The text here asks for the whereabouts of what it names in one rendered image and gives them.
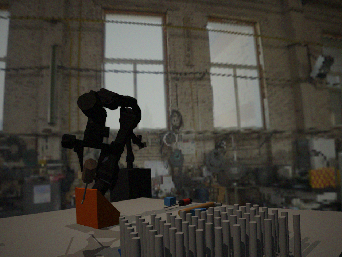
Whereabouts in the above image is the wooden-handled hammer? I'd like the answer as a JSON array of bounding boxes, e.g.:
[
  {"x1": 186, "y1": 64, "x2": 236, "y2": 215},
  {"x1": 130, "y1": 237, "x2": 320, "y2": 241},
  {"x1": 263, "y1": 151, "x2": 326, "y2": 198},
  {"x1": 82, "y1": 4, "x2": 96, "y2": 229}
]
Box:
[{"x1": 178, "y1": 201, "x2": 222, "y2": 216}]

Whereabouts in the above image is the blue block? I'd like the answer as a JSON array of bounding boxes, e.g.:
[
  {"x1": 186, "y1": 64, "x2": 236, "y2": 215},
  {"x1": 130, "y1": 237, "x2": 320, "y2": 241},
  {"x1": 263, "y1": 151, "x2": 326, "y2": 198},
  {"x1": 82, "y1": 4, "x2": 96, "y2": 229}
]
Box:
[
  {"x1": 164, "y1": 197, "x2": 176, "y2": 206},
  {"x1": 190, "y1": 208, "x2": 206, "y2": 216}
]

